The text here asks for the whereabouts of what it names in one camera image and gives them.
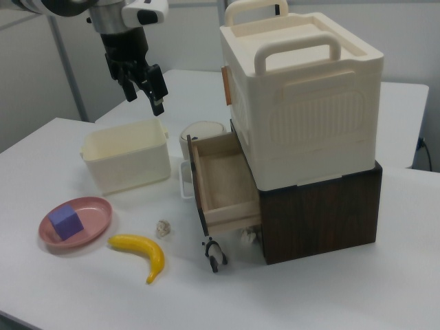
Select small cream lidded trash can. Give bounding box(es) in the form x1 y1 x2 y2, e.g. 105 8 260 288
178 120 228 162

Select panda toy figure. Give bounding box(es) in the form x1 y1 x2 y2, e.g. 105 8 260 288
201 239 228 274

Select crumpled white paper ball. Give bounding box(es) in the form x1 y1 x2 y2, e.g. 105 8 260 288
155 219 173 240
239 227 259 245

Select cream storage box with handles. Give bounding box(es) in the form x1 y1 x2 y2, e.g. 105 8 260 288
219 0 385 192

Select cream open plastic bin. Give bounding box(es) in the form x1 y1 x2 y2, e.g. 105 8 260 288
79 119 172 196

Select wooden drawer with white handle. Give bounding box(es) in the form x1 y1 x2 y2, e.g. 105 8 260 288
179 132 264 238

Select copper handle of storage box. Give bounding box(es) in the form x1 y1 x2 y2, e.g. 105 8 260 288
221 65 232 107

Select purple cube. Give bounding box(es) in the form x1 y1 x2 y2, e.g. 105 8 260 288
47 205 85 241

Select pink plate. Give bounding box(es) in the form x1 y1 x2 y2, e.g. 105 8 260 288
37 196 114 249

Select black wall power cable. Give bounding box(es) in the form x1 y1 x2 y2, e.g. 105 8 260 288
417 137 434 171

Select dark brown wooden cabinet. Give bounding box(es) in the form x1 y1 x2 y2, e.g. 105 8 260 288
229 118 384 265

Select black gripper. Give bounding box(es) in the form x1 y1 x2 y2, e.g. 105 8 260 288
100 29 169 117

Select yellow banana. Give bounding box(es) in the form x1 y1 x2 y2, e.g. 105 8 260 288
107 234 166 285

